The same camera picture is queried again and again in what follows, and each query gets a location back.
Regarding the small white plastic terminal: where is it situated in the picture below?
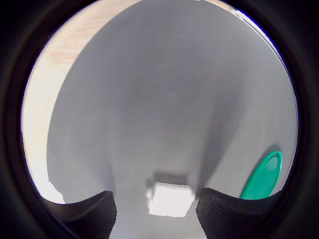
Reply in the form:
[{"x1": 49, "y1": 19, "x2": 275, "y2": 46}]
[{"x1": 145, "y1": 181, "x2": 196, "y2": 218}]

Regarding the round green lid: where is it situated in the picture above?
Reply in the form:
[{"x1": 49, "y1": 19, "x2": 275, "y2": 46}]
[{"x1": 240, "y1": 150, "x2": 284, "y2": 201}]

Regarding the dark grey mat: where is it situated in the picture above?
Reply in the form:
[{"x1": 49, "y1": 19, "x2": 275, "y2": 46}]
[{"x1": 46, "y1": 0, "x2": 299, "y2": 239}]

